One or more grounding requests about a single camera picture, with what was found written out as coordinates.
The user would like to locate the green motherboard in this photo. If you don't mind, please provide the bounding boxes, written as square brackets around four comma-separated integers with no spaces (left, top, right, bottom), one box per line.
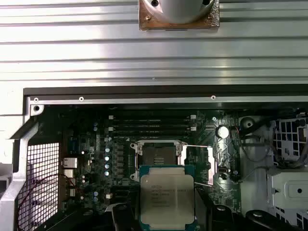
[43,104,244,217]

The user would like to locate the black RAM slot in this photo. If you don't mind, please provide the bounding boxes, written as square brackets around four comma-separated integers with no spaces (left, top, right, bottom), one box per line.
[109,115,196,122]
[112,121,194,128]
[113,132,191,139]
[108,127,193,133]

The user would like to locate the square brown base plate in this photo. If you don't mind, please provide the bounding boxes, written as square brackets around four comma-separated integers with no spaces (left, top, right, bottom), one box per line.
[138,0,221,31]

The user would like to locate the metal socket cover frame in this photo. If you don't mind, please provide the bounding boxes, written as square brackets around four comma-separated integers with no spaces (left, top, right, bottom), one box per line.
[182,144,216,188]

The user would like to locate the black open PC case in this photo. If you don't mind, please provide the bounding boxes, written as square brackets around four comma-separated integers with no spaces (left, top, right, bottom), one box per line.
[0,87,308,231]

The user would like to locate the silver-topped CPU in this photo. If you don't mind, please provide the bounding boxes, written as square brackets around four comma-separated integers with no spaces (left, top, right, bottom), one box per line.
[139,165,197,231]

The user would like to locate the CPU socket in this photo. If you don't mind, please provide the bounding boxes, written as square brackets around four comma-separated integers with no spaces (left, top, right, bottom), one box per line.
[129,139,189,170]

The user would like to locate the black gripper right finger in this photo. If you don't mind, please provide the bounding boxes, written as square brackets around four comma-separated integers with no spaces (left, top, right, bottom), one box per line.
[196,187,278,231]

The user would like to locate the large silver capacitor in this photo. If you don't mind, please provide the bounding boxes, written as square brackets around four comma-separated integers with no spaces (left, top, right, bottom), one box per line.
[216,124,230,140]

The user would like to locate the silver drive cage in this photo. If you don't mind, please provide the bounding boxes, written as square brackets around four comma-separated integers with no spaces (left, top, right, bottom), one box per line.
[264,113,308,217]

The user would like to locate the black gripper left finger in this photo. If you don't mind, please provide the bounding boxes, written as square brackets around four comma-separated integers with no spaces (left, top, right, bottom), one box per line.
[109,203,141,231]

